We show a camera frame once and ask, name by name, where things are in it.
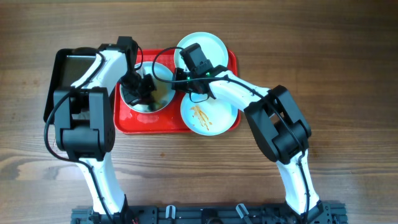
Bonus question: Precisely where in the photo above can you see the light blue plate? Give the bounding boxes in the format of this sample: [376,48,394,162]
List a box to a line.
[180,93,241,136]
[119,62,175,113]
[177,32,229,67]

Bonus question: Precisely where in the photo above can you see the light blue plate top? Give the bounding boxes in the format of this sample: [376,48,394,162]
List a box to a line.
[177,32,229,67]

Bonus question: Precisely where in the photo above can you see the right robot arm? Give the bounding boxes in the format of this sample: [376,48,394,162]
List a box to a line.
[172,43,320,223]

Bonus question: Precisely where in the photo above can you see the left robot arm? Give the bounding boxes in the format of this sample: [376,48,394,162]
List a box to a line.
[44,36,156,223]

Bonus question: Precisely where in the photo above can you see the red plastic serving tray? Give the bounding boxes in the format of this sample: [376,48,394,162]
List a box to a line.
[111,49,239,134]

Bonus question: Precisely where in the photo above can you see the black rectangular water basin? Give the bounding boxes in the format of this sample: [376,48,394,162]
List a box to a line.
[43,47,98,122]

